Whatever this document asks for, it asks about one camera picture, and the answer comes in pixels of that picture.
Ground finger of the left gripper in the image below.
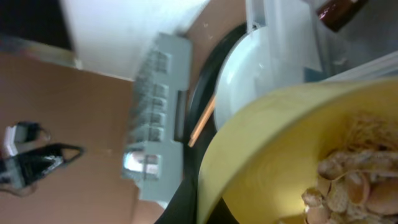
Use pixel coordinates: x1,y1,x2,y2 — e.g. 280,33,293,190
1,143,85,190

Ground yellow bowl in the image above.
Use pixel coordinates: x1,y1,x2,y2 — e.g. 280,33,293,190
197,78,397,223

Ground peanut shells food waste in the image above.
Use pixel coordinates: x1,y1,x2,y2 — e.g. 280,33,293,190
301,112,397,224

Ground brown snack wrapper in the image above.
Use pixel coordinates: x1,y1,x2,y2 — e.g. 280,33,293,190
316,0,368,32

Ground grey dishwasher rack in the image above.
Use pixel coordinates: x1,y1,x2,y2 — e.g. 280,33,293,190
121,34,192,204

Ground round black tray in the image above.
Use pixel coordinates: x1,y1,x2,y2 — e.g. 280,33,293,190
155,23,246,224

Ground grey round plate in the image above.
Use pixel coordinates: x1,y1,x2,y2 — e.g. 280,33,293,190
214,27,305,130

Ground clear plastic bin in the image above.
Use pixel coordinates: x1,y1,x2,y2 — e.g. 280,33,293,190
245,0,397,82

